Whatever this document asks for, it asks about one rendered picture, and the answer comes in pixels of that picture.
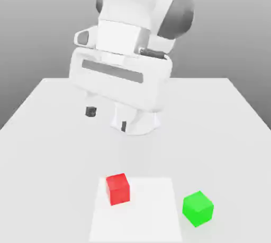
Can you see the small red cube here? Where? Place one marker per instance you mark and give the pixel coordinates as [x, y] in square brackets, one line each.
[118, 190]

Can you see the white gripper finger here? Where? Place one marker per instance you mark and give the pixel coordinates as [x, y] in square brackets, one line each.
[91, 110]
[122, 120]

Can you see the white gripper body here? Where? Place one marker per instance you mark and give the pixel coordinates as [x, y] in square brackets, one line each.
[118, 86]

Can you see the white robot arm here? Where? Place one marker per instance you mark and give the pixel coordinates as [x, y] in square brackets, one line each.
[127, 3]

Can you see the small green cube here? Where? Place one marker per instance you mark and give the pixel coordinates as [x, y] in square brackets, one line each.
[198, 209]

